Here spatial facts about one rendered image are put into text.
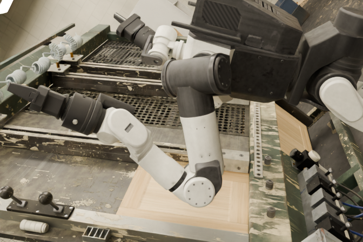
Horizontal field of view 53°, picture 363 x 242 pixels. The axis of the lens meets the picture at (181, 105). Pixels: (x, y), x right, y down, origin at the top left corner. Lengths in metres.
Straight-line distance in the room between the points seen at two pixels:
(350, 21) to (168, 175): 0.61
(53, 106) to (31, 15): 6.49
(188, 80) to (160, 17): 4.29
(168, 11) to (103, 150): 3.81
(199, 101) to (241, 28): 0.23
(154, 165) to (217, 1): 0.44
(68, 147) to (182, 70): 0.76
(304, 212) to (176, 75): 0.65
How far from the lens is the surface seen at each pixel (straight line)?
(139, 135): 0.87
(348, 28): 1.05
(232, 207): 1.22
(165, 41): 1.09
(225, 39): 0.97
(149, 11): 5.12
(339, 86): 1.05
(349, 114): 1.10
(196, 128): 0.86
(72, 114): 0.86
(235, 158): 1.34
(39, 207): 1.22
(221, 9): 0.96
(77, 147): 1.47
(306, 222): 1.24
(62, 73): 2.07
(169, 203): 1.22
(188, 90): 0.85
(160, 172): 0.91
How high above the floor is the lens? 1.41
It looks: 8 degrees down
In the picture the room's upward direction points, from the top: 55 degrees counter-clockwise
